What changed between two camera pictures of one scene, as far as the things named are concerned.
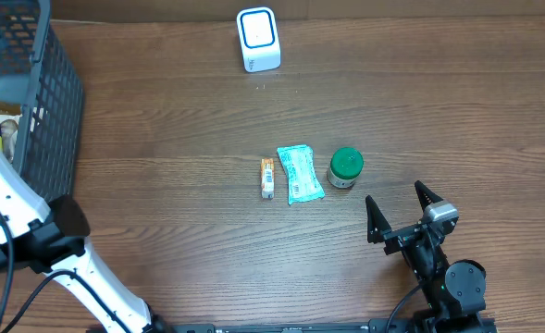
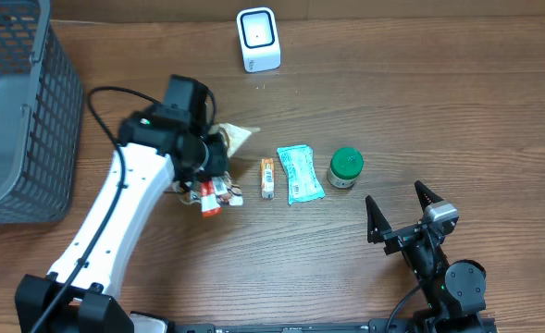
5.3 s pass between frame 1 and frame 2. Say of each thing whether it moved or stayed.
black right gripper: stayed
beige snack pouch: moved
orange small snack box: stayed
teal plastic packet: stayed
